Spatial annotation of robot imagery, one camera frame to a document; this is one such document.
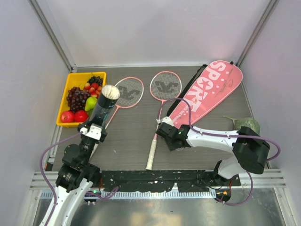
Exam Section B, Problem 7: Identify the black shuttlecock tube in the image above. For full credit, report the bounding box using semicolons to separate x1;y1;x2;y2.
87;94;117;126

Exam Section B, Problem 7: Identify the white shuttlecock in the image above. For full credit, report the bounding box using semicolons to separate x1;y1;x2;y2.
101;85;120;100

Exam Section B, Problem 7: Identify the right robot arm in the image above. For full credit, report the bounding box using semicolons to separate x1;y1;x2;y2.
156;122;270;186

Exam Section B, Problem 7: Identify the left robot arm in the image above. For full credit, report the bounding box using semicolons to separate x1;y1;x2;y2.
40;123;107;226

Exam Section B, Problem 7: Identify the right pink badminton racket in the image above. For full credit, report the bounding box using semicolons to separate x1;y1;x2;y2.
145;71;182;170

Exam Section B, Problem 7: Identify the pink badminton racket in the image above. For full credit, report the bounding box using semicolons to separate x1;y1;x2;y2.
89;77;144;161
145;71;182;170

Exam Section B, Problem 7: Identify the left pink badminton racket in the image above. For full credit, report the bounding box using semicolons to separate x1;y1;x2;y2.
89;77;144;161

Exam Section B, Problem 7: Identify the right red apple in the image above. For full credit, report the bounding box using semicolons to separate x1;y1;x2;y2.
74;110;88;123

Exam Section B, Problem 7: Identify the red apple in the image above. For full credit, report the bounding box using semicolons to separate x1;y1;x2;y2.
60;111;75;123
74;110;88;123

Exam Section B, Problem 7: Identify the left red apple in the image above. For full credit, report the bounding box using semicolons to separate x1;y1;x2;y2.
60;111;75;123

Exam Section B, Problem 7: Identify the green pear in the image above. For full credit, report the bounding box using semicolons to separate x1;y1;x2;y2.
84;97;97;112

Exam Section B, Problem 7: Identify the purple grape bunch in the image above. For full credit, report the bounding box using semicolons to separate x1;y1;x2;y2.
66;87;91;113

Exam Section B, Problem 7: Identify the yellow plastic bin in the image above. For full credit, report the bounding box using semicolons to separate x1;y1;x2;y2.
56;72;107;128

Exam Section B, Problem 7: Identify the black grape bunch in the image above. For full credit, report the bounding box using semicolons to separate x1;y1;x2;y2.
87;76;103;87

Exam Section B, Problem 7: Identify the pink racket bag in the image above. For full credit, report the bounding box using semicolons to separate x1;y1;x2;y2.
168;60;243;128

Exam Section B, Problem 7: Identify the green netted melon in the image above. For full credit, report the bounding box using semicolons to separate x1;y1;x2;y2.
224;115;261;135

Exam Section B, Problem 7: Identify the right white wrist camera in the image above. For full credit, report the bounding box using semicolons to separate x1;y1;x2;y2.
156;116;174;126

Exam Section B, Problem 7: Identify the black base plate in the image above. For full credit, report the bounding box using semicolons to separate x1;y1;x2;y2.
99;170;241;193

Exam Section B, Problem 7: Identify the white cable duct strip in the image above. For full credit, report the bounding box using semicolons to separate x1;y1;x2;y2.
40;190;217;199

